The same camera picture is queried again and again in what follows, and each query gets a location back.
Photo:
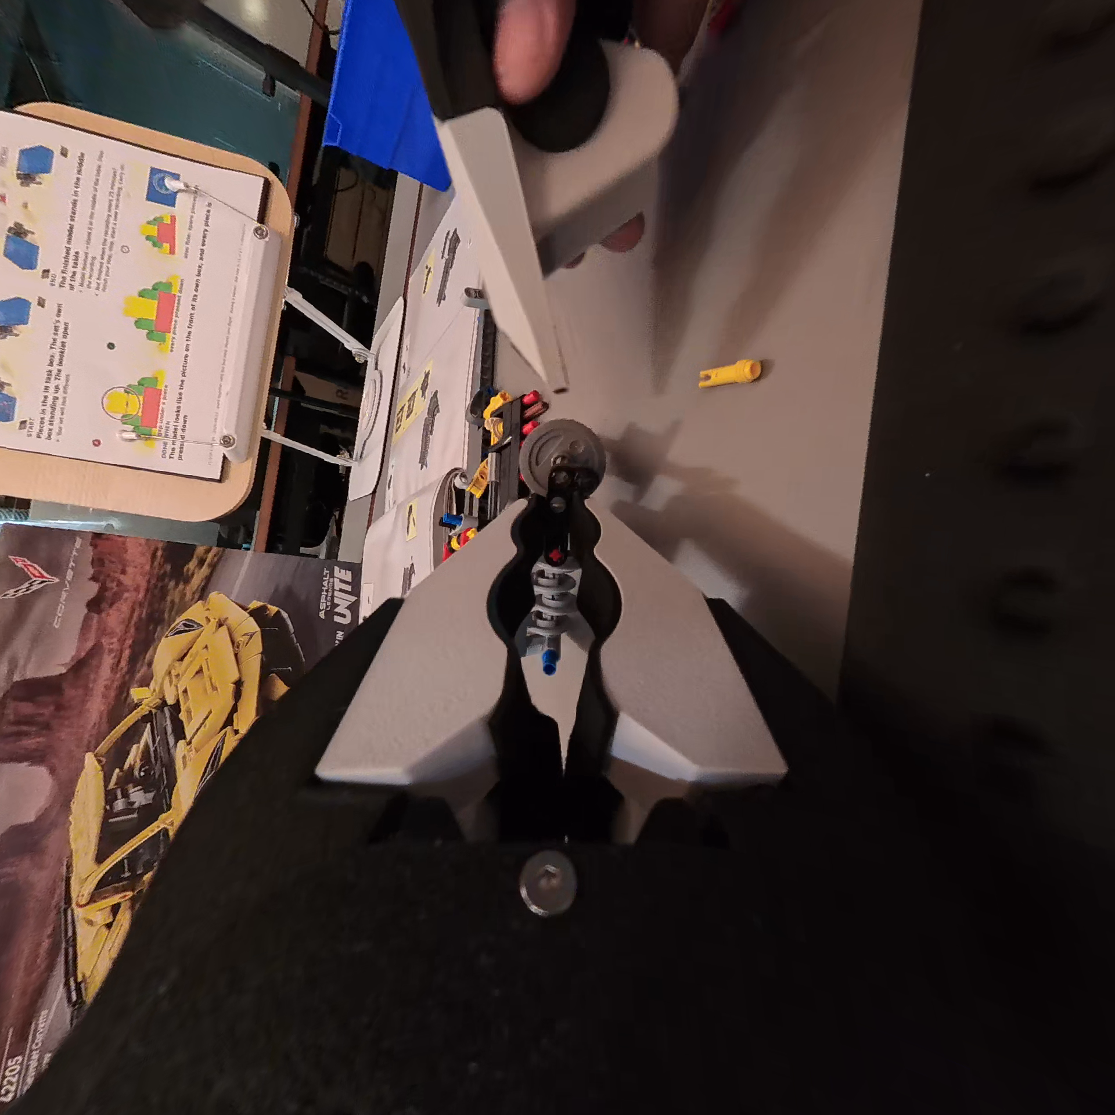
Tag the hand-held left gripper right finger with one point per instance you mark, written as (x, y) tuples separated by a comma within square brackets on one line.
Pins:
[(688, 697)]

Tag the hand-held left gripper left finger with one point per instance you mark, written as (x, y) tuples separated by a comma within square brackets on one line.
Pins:
[(419, 697)]

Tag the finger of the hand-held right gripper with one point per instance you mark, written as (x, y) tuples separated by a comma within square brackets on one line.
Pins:
[(510, 244)]

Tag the lego engine subassembly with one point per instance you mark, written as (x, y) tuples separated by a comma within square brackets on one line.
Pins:
[(554, 601)]

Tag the grey lego differential housing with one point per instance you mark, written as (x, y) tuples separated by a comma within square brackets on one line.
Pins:
[(562, 449)]

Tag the lego instruction booklet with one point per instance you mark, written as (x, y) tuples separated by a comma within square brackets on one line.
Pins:
[(436, 348)]

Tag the lego chassis assembly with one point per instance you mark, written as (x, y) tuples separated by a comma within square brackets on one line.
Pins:
[(505, 435)]

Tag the yellow lego pin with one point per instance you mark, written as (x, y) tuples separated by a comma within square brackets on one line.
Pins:
[(731, 373)]

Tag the yellow car lego set box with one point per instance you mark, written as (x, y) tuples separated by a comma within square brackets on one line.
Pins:
[(131, 697)]

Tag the person's right hand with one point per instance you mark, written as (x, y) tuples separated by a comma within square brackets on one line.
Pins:
[(531, 44)]

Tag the blue plastic bin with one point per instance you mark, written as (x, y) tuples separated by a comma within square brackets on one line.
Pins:
[(384, 86)]

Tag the white board stand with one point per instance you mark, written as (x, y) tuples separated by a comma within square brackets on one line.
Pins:
[(375, 409)]

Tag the printed instruction board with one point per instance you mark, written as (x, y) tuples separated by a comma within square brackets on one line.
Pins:
[(131, 304)]

